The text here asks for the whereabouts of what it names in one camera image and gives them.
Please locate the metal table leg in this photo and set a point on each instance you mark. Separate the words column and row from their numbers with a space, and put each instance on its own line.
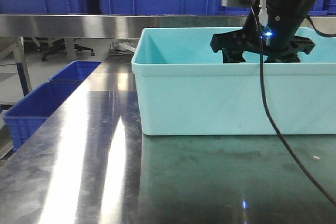
column 22, row 66

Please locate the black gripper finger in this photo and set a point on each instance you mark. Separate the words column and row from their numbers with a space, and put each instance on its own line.
column 291, row 58
column 233, row 56

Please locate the black office chair base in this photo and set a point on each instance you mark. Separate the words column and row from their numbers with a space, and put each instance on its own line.
column 67, row 44

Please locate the light cyan plastic bin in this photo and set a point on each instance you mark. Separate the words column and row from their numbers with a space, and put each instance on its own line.
column 184, row 88

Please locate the near small blue bin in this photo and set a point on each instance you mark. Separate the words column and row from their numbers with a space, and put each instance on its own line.
column 27, row 115

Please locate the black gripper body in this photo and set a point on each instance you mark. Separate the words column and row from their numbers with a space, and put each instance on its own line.
column 281, row 42

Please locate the far small blue bin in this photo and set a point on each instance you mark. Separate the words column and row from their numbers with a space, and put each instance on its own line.
column 75, row 72

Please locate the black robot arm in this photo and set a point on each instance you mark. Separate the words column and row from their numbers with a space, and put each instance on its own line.
column 261, row 9

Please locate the small blue bin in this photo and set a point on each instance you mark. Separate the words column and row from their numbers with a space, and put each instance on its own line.
column 75, row 72
column 27, row 115

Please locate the stainless steel shelf rail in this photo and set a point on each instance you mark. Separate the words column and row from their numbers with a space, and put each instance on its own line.
column 104, row 26

